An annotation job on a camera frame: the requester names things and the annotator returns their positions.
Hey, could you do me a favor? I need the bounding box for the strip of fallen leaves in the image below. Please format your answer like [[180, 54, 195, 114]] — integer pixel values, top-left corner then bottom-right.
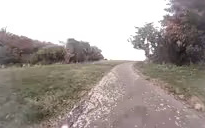
[[58, 66, 124, 128]]

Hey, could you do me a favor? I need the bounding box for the grey asphalt path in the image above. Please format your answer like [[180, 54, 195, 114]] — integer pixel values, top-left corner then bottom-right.
[[88, 61, 205, 128]]

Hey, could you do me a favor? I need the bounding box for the row of bushes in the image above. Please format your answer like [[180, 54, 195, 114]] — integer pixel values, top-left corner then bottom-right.
[[0, 27, 105, 66]]

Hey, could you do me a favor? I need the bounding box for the grass field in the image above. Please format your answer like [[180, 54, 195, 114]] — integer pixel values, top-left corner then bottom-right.
[[0, 59, 130, 128]]

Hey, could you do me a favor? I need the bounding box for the grass verge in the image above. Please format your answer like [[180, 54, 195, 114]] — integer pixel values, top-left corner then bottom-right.
[[133, 61, 205, 116]]

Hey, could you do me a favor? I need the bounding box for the group of trees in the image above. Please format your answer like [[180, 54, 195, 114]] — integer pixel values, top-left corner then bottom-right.
[[127, 0, 205, 68]]

